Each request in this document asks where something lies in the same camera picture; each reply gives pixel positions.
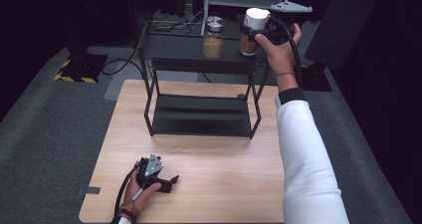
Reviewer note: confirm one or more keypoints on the person's left hand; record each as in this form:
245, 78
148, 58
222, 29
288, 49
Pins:
139, 197

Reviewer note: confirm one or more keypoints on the thin wrist band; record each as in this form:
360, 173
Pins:
284, 73

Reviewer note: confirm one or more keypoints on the person's right hand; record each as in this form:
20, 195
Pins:
280, 58

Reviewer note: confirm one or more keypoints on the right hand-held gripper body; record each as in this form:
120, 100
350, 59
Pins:
280, 28

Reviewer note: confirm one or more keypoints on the white cylindrical cup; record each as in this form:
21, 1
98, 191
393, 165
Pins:
257, 18

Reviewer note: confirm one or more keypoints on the yellow-black striped stand base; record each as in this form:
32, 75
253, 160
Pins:
81, 68

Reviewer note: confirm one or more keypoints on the grey tape strip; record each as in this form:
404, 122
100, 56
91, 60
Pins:
93, 190

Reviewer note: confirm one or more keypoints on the black upright panel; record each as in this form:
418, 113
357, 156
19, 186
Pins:
341, 25

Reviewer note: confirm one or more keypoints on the black metal shelf rack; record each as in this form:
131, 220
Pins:
199, 117

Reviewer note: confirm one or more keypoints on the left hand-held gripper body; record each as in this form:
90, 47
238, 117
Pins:
151, 171

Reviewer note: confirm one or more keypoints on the black stand base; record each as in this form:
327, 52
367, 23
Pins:
316, 79

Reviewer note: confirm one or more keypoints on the silver-lidded glass jar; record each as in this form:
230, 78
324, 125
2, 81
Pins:
212, 48

